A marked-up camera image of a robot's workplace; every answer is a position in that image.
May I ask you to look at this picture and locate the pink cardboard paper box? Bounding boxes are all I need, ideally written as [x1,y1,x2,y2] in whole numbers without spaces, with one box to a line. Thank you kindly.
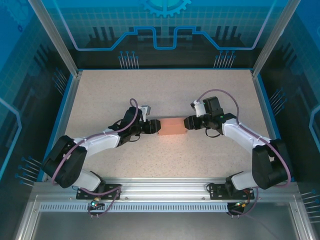
[157,116,188,137]

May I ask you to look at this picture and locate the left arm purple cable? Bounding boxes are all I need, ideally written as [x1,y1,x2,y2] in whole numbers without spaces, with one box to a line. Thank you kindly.
[51,98,139,219]

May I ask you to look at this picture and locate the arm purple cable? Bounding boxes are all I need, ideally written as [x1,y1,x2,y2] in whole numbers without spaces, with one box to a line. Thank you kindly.
[197,88,292,219]
[51,98,139,219]

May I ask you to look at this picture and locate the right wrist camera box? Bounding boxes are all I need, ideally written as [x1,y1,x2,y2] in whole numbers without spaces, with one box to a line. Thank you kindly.
[190,99,205,118]

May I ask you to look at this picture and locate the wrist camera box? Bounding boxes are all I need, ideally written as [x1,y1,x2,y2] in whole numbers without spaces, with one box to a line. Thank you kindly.
[139,104,153,116]
[190,99,205,118]

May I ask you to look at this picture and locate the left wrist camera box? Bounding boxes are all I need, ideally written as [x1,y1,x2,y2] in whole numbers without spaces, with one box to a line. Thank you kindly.
[139,104,153,116]

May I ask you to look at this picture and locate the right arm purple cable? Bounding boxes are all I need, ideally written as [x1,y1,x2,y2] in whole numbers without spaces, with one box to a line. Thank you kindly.
[197,88,292,219]

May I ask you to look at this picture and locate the aluminium table side rail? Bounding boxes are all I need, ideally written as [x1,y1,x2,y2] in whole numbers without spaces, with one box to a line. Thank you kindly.
[41,70,83,182]
[250,70,288,182]

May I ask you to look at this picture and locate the aluminium mounting rail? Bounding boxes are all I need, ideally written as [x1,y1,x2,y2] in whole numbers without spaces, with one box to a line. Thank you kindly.
[31,177,301,201]

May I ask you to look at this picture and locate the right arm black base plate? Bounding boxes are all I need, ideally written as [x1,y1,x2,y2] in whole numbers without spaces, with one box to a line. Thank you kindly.
[207,183,256,201]

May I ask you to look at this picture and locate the slotted grey cable duct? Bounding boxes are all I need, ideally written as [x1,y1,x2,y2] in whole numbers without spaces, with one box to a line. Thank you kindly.
[39,202,230,213]

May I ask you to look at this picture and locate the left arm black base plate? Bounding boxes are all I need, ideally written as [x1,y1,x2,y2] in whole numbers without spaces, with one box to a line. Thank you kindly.
[76,183,123,201]

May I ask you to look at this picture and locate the green-lit cable connector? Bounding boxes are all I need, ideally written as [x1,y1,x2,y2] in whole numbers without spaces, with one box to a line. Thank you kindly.
[90,196,105,209]
[234,199,251,209]

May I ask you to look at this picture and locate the aluminium frame post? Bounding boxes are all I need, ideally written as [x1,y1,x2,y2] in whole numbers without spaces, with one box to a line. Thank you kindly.
[27,0,84,77]
[251,0,302,77]

